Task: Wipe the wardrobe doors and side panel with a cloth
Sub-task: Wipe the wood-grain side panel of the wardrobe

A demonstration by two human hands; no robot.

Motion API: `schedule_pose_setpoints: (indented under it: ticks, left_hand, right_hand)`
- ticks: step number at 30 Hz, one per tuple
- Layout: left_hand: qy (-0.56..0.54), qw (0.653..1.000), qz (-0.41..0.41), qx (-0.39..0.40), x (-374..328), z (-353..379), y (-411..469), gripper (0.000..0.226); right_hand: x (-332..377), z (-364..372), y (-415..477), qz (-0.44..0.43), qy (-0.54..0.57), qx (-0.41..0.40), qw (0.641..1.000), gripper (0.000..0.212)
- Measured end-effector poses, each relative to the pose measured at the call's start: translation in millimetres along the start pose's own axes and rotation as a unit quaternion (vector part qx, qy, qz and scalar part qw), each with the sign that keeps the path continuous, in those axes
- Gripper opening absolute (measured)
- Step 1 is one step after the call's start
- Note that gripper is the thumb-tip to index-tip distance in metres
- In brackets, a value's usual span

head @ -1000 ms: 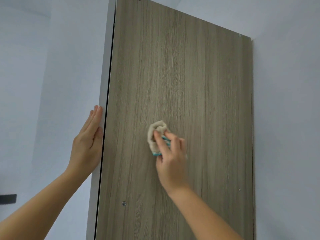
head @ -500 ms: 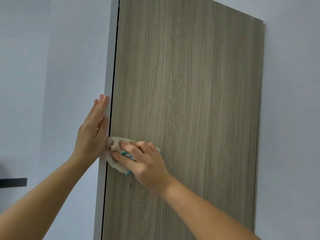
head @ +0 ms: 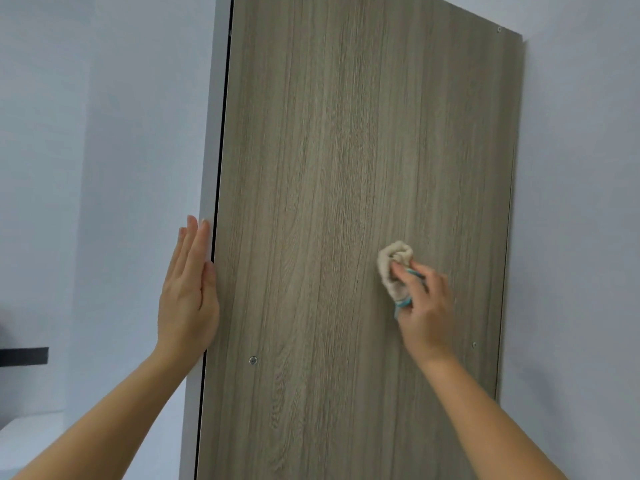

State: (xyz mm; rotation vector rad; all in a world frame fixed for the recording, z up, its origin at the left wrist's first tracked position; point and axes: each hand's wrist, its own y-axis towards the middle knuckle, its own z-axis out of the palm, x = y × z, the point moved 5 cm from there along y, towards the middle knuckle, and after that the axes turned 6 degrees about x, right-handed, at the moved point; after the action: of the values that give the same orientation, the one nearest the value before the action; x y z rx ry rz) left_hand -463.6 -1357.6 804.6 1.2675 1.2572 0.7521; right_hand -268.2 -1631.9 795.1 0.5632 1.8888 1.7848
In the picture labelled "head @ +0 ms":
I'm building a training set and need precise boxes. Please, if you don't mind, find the person's left hand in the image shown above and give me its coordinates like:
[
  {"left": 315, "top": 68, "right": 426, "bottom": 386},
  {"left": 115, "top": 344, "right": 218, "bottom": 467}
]
[{"left": 155, "top": 214, "right": 221, "bottom": 368}]

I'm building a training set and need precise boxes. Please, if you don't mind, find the beige cloth with teal edge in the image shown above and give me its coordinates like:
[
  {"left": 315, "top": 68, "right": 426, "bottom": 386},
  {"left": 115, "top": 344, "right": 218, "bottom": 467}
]
[{"left": 376, "top": 239, "right": 426, "bottom": 321}]

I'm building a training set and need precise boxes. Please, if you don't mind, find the person's right hand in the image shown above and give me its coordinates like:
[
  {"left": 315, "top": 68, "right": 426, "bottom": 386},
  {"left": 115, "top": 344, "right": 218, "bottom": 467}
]
[{"left": 389, "top": 260, "right": 457, "bottom": 368}]

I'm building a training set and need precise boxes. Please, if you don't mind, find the black wall panel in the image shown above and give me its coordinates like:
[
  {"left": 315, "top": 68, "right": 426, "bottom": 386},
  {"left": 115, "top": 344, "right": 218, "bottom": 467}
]
[{"left": 0, "top": 347, "right": 50, "bottom": 368}]

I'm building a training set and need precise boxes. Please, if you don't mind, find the white low cabinet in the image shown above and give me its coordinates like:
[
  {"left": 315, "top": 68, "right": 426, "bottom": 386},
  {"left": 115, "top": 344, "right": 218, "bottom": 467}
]
[{"left": 0, "top": 410, "right": 69, "bottom": 480}]

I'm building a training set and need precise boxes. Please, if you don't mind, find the person's right forearm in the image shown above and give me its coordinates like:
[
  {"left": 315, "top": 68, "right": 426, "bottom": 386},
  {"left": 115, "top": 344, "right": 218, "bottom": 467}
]
[{"left": 417, "top": 352, "right": 569, "bottom": 480}]

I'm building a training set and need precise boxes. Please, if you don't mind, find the person's left forearm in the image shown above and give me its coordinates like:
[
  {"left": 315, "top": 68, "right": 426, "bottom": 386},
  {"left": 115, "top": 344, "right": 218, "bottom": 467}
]
[{"left": 12, "top": 344, "right": 201, "bottom": 480}]

